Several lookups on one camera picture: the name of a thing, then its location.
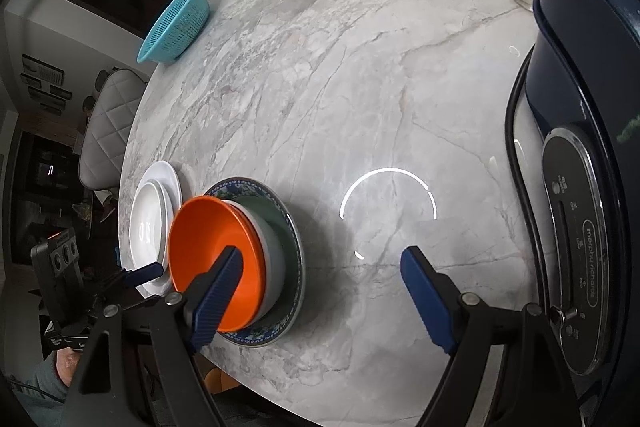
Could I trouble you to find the thick black power cord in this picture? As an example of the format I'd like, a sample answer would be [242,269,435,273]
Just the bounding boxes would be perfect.
[505,47,557,309]

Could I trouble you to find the dark cabinet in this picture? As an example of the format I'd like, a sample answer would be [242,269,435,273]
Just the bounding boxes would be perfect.
[10,129,93,266]

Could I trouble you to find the small white plate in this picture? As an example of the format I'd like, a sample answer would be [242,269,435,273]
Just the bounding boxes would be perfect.
[131,183,164,270]

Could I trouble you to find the person's left forearm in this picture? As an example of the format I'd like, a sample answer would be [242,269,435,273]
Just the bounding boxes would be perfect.
[10,357,72,408]

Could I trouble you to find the person's left hand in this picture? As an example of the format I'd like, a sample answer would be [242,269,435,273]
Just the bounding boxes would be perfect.
[52,349,83,387]

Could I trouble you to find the orange bowl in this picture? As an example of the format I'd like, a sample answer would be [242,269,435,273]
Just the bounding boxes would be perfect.
[167,198,266,334]

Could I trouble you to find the large white plate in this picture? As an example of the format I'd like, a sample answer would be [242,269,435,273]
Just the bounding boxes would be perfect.
[130,160,184,300]

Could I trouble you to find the medium white deep plate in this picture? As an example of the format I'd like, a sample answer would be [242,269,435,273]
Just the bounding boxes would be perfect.
[131,178,176,279]

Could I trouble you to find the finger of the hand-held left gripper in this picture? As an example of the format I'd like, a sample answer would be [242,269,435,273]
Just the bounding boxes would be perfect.
[96,261,166,306]

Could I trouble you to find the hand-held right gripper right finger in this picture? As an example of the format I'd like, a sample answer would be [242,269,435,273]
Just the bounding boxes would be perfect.
[400,246,609,427]

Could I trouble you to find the orange object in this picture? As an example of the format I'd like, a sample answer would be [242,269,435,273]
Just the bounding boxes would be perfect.
[205,368,241,397]

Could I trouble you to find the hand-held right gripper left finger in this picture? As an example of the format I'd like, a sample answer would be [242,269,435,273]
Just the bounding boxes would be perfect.
[60,245,245,427]

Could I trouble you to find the navy blue toaster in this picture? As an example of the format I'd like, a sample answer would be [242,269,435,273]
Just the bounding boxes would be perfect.
[527,0,640,378]

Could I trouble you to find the white bowl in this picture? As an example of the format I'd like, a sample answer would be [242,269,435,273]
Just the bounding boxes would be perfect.
[225,199,289,318]

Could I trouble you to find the blue plastic colander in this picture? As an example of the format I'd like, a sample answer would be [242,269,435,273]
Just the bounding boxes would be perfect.
[137,0,212,65]

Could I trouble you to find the dark wall picture frame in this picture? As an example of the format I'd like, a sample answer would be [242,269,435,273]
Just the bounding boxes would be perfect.
[30,85,72,116]
[22,54,65,86]

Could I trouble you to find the grey quilted chair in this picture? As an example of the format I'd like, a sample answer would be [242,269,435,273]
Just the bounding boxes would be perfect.
[78,69,149,192]

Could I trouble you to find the green patterned bowl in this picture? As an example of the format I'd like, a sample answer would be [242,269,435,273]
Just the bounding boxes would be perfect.
[202,177,306,349]

